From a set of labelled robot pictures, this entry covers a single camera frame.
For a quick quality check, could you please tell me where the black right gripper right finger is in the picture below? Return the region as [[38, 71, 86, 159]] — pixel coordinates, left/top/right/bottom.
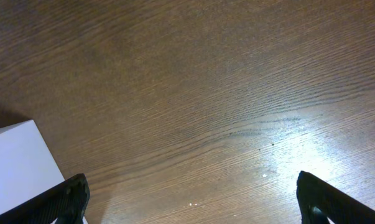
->
[[297, 171, 375, 224]]

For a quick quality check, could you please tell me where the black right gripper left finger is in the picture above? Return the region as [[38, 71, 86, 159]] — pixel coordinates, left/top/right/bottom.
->
[[0, 174, 90, 224]]

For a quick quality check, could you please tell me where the white cardboard box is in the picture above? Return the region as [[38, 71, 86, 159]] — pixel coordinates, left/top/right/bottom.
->
[[0, 119, 88, 224]]

